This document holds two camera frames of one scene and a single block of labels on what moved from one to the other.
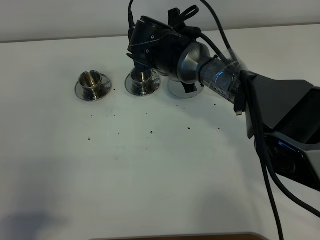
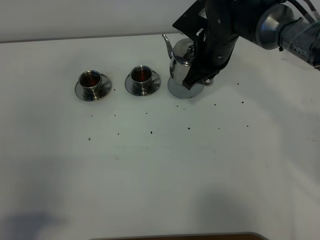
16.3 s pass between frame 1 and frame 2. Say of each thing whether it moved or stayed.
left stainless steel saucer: stayed
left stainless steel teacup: stayed
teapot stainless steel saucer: stayed
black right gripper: moved
